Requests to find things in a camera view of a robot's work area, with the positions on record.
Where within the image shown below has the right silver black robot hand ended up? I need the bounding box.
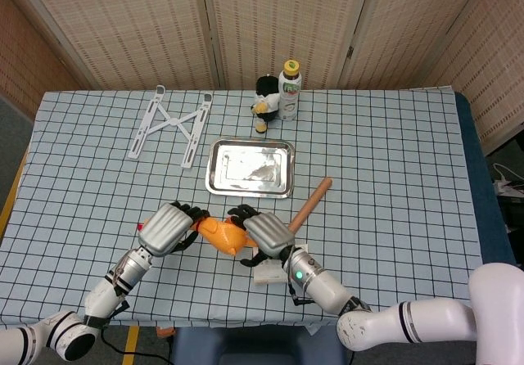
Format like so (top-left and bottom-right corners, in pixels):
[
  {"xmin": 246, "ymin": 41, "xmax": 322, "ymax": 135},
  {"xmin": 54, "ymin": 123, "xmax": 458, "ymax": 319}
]
[{"xmin": 227, "ymin": 204, "xmax": 297, "ymax": 268}]

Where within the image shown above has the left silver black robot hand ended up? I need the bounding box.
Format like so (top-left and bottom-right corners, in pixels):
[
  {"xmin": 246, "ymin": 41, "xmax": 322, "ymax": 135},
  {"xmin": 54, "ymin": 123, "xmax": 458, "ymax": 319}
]
[{"xmin": 137, "ymin": 201, "xmax": 210, "ymax": 259}]

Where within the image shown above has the yellow rubber chicken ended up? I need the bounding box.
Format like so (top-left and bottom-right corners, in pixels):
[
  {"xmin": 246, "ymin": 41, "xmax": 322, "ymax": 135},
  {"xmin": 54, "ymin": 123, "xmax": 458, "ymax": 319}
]
[{"xmin": 137, "ymin": 215, "xmax": 259, "ymax": 256}]

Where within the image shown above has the rectangular metal tray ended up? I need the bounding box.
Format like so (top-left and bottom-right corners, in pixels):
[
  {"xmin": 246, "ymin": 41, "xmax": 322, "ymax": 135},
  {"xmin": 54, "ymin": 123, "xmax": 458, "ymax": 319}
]
[{"xmin": 205, "ymin": 137, "xmax": 296, "ymax": 200}]

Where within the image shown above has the black white plush toy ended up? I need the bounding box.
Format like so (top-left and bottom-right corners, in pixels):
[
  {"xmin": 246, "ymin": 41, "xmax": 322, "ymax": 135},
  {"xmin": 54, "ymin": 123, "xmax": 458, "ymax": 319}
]
[{"xmin": 251, "ymin": 74, "xmax": 282, "ymax": 136}]

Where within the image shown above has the white labelled package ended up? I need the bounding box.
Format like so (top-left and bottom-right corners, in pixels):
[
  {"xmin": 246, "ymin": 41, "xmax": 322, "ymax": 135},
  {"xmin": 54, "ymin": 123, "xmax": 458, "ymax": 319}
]
[{"xmin": 252, "ymin": 241, "xmax": 312, "ymax": 286}]

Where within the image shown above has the wooden stick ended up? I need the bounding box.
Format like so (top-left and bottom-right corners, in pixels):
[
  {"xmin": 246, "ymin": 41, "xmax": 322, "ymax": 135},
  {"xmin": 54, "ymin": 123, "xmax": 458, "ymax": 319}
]
[{"xmin": 287, "ymin": 176, "xmax": 333, "ymax": 234}]

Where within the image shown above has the white folding laptop stand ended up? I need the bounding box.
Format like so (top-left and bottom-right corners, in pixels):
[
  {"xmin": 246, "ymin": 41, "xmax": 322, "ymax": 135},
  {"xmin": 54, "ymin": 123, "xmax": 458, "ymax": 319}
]
[{"xmin": 127, "ymin": 85, "xmax": 214, "ymax": 170}]

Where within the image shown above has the blue chair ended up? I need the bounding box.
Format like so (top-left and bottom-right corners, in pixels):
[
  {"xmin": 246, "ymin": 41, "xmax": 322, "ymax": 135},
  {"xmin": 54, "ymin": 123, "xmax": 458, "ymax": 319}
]
[{"xmin": 169, "ymin": 326, "xmax": 346, "ymax": 365}]

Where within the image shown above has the blue checked tablecloth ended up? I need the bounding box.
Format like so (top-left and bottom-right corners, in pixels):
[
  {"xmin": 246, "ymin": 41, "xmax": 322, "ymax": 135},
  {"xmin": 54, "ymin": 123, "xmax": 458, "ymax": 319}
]
[{"xmin": 0, "ymin": 88, "xmax": 484, "ymax": 330}]

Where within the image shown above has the white bottle yellow cap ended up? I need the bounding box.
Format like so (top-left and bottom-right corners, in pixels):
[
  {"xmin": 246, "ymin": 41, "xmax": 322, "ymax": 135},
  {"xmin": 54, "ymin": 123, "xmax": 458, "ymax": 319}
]
[{"xmin": 278, "ymin": 59, "xmax": 303, "ymax": 122}]

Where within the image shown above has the woven folding screen panel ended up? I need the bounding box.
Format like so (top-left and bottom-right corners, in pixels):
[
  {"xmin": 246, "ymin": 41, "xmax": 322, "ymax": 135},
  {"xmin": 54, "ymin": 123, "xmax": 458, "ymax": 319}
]
[
  {"xmin": 202, "ymin": 0, "xmax": 373, "ymax": 92},
  {"xmin": 339, "ymin": 0, "xmax": 490, "ymax": 92},
  {"xmin": 7, "ymin": 0, "xmax": 220, "ymax": 92},
  {"xmin": 425, "ymin": 0, "xmax": 524, "ymax": 155}
]

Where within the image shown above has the white power strip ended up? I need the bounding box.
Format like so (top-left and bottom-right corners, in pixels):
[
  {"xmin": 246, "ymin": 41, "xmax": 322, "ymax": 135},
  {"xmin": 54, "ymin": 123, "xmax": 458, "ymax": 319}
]
[{"xmin": 494, "ymin": 178, "xmax": 524, "ymax": 198}]

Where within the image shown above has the black cable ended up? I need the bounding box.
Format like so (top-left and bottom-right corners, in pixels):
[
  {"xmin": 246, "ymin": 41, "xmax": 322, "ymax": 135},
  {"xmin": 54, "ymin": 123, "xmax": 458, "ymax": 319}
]
[{"xmin": 99, "ymin": 327, "xmax": 173, "ymax": 365}]

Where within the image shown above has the white cable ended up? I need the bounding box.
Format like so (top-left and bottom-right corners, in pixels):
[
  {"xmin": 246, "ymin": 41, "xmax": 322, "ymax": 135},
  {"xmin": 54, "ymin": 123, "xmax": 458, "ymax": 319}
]
[{"xmin": 490, "ymin": 162, "xmax": 515, "ymax": 183}]

